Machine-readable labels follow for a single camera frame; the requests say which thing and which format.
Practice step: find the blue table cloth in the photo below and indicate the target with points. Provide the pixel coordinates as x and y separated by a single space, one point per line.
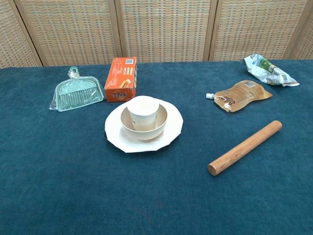
73 183

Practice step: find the beige round bowl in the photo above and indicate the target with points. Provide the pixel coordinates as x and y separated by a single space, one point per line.
146 133

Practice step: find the white paper plate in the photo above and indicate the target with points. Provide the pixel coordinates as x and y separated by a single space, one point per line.
168 138

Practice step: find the woven folding screen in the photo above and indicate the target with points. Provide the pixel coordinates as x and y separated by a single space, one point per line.
161 29

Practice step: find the green dustpan brush set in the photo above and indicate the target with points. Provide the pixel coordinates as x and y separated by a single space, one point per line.
77 91

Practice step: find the crumpled white snack bag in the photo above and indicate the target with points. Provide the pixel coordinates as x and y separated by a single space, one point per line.
266 71

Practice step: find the orange cardboard snack box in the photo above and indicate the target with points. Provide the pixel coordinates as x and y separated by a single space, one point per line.
120 79

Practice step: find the wooden rolling pin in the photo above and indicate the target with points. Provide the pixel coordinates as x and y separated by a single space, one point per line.
244 148

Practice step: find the white paper cup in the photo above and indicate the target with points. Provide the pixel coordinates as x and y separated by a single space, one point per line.
143 111

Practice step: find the brown spouted drink pouch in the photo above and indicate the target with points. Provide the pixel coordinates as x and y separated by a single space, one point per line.
240 96

